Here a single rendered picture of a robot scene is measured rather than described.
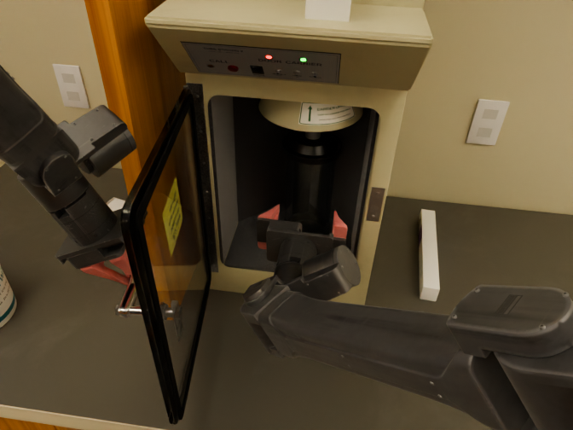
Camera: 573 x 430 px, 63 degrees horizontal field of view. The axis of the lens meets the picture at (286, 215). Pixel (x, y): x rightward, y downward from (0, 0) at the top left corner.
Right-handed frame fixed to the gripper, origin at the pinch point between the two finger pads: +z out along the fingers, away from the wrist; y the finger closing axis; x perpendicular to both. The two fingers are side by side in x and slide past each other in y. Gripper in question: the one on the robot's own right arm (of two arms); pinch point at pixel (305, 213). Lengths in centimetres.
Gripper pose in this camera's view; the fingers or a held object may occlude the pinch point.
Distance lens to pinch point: 79.4
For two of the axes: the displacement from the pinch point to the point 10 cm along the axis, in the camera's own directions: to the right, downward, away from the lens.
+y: -9.9, -1.2, 1.1
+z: 1.6, -6.2, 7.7
